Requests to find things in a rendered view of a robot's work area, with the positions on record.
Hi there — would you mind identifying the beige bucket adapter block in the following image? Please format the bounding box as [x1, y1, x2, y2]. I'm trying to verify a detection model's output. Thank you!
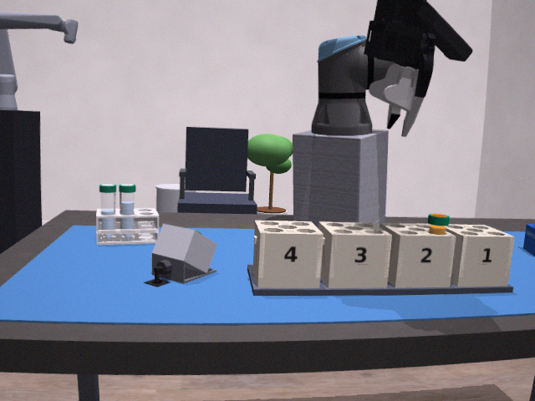
[252, 221, 324, 288]
[380, 223, 456, 288]
[318, 221, 392, 288]
[446, 225, 515, 287]

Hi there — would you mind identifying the blue bench mat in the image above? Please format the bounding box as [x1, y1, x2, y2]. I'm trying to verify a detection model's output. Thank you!
[0, 226, 535, 325]

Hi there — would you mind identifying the white tube rack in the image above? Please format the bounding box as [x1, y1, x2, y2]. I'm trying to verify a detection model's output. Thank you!
[96, 208, 159, 245]

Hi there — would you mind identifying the blue tube rack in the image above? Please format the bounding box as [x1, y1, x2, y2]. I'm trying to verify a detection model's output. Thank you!
[523, 224, 535, 256]

